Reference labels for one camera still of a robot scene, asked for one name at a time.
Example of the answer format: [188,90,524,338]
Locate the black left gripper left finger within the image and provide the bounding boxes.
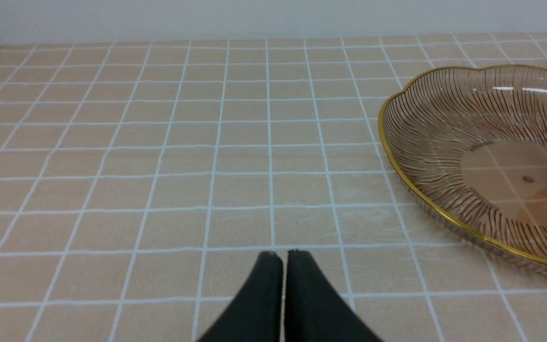
[199,251,283,342]

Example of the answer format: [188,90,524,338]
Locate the gold-rimmed transparent fruit plate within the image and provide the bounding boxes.
[378,65,547,275]

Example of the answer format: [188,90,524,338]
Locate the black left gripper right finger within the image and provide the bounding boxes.
[284,250,381,342]

